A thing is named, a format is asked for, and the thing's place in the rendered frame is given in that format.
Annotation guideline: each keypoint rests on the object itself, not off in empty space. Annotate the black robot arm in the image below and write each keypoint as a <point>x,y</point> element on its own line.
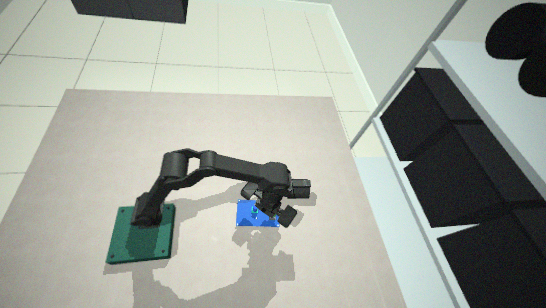
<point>273,179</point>

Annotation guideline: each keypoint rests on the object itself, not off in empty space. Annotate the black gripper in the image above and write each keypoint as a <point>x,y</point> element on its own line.
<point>269,208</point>

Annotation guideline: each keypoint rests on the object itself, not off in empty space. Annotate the blue circuit board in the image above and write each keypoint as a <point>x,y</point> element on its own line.
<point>249,215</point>

